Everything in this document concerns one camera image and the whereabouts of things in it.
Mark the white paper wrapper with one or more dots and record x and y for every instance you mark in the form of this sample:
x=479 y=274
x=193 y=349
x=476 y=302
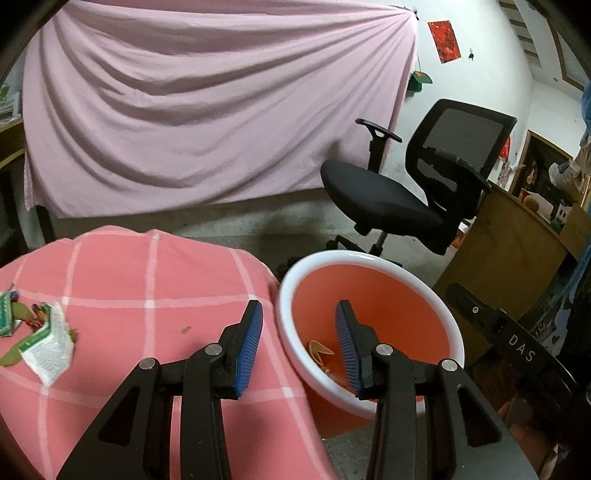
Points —
x=46 y=348

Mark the black office chair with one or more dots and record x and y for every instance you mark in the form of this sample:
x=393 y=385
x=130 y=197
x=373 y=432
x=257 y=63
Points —
x=378 y=198

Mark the wooden wall shelf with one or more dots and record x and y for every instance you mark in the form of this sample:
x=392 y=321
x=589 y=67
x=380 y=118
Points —
x=9 y=138

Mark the red hanging decoration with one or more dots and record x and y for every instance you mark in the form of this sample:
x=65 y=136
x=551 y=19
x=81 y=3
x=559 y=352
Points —
x=505 y=147

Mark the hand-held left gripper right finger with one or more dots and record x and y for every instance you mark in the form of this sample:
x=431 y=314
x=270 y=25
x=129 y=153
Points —
x=348 y=350

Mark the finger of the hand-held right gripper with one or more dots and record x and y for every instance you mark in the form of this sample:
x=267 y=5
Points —
x=474 y=310

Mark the stack of books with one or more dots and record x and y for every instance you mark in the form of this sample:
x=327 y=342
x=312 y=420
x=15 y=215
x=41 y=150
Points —
x=7 y=99

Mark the orange bucket with white rim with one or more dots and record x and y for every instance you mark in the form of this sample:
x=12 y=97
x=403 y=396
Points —
x=392 y=300

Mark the person's right hand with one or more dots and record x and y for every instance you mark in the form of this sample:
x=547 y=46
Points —
x=538 y=445

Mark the pink hanging sheet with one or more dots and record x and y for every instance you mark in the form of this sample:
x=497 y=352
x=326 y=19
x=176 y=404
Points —
x=184 y=115

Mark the wooden desk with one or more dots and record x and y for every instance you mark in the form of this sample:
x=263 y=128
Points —
x=498 y=240

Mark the dark framed picture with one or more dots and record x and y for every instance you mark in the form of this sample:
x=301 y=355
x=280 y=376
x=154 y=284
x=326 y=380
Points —
x=540 y=161

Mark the green hanging ornament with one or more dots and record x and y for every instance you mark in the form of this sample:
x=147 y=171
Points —
x=421 y=78

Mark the pink checked tablecloth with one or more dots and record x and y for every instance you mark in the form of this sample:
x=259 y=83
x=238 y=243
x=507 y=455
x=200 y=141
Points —
x=138 y=286

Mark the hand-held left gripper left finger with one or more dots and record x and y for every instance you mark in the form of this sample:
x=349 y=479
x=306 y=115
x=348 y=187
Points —
x=249 y=341

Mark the red cardboard box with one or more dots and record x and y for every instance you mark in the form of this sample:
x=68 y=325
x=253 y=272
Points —
x=461 y=233

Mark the black wall hook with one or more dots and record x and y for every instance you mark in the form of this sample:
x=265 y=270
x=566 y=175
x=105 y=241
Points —
x=471 y=54

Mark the small green packet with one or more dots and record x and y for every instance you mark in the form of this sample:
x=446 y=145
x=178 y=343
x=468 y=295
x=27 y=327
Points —
x=5 y=314

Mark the orange round ornament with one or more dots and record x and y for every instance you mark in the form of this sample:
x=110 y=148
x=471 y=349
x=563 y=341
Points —
x=531 y=201

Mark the red green wrapper scraps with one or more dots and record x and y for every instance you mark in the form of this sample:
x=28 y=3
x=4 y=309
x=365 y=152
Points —
x=37 y=314

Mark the green wrapper scrap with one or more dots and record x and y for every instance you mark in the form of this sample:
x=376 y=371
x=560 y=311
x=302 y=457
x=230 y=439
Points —
x=9 y=357

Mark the red wall poster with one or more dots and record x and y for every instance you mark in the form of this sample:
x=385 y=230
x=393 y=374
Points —
x=444 y=40

